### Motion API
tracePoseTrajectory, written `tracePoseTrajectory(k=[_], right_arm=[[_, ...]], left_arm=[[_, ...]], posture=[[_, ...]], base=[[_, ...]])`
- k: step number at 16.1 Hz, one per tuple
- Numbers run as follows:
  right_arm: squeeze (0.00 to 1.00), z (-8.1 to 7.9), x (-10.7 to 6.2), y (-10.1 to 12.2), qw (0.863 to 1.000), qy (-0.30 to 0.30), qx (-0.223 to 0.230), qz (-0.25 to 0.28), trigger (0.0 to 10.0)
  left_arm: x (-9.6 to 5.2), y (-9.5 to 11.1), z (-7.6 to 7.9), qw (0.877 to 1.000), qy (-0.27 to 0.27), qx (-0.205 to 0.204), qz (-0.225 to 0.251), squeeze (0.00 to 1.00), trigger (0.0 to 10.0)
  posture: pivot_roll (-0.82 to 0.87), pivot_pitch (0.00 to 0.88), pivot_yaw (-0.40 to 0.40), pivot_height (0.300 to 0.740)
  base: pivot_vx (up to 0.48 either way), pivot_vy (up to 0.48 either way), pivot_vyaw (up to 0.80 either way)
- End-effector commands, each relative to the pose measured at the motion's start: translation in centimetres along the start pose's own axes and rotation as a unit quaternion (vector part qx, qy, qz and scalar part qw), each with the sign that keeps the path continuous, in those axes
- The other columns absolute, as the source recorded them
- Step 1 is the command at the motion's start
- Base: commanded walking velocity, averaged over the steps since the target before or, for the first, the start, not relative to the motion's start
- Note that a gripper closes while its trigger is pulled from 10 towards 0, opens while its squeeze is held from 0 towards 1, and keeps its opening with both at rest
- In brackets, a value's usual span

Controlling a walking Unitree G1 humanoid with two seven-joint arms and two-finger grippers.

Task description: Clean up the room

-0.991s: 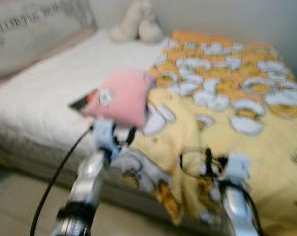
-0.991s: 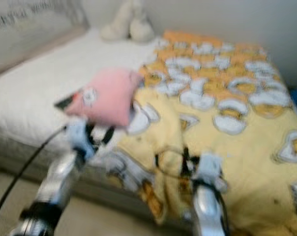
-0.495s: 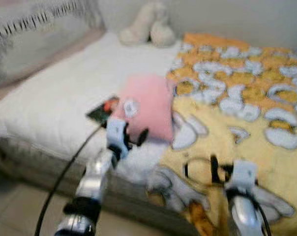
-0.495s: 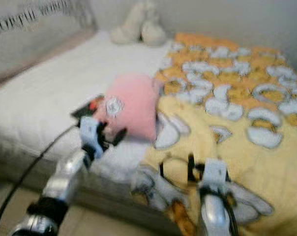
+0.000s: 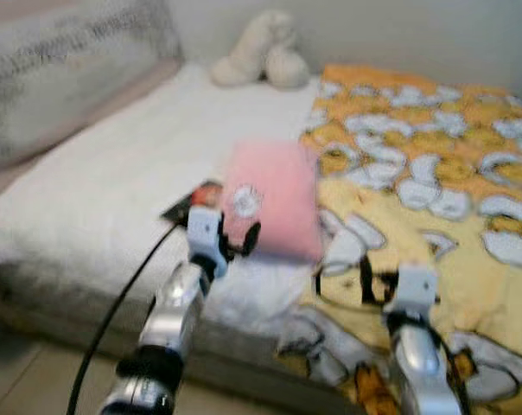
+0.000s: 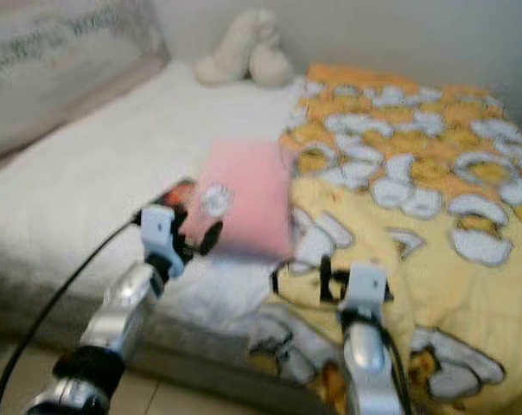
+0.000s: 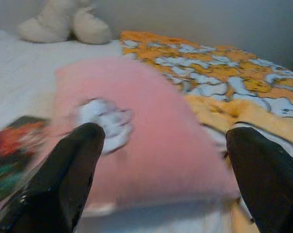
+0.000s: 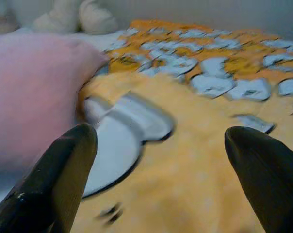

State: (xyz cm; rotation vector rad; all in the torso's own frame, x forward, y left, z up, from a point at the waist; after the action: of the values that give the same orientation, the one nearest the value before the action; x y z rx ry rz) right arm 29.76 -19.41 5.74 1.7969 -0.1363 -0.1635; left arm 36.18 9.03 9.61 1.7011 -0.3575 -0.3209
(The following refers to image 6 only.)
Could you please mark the dark red-green book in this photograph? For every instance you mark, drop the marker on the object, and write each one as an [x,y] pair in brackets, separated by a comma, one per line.
[175,194]

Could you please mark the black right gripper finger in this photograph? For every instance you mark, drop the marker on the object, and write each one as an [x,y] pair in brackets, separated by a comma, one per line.
[326,278]

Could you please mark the grey bed frame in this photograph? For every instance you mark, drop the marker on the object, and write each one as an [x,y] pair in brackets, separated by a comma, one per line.
[209,359]

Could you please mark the grey printed headboard cushion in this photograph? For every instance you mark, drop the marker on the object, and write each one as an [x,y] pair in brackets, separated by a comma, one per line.
[62,60]

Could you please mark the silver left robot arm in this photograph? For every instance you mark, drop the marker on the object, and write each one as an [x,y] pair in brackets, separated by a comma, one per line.
[123,316]

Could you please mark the white quilted mattress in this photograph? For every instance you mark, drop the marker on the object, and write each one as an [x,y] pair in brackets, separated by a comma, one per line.
[88,181]

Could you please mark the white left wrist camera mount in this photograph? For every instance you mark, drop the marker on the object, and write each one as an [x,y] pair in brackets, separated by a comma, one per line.
[160,229]

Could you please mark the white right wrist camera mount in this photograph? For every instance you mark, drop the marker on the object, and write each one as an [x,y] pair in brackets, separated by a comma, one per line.
[367,285]

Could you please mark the cream plush toy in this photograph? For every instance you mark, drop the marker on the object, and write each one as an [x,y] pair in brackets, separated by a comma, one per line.
[244,52]

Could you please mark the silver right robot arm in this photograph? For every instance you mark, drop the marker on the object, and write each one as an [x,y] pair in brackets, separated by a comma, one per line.
[365,363]

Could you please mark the pink pillow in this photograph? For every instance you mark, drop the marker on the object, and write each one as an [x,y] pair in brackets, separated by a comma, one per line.
[248,194]

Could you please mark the yellow cartoon print blanket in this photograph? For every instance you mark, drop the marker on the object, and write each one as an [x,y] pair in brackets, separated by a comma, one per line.
[416,216]

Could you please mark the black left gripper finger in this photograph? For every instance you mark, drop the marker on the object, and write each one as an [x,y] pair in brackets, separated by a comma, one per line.
[209,238]

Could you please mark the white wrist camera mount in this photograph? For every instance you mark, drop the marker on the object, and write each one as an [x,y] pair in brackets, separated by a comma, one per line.
[160,229]
[367,285]

